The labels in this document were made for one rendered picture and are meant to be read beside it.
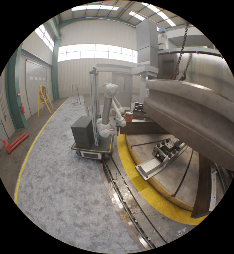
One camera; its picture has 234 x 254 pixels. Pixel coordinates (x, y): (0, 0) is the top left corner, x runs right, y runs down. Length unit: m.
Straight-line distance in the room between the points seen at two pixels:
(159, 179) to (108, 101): 1.43
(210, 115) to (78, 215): 2.49
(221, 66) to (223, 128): 3.72
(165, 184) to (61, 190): 1.83
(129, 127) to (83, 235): 2.49
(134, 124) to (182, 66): 4.30
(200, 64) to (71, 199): 6.21
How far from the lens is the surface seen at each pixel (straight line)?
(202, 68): 4.94
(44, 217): 2.01
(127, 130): 2.18
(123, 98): 5.11
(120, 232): 1.59
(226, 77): 4.82
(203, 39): 8.04
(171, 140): 1.47
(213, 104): 1.35
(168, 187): 1.53
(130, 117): 2.02
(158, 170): 1.54
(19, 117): 6.42
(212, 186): 1.61
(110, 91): 1.01
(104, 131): 1.16
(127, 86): 5.17
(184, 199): 1.64
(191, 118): 1.52
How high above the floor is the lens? 1.55
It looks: 29 degrees down
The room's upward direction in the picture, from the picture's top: 2 degrees clockwise
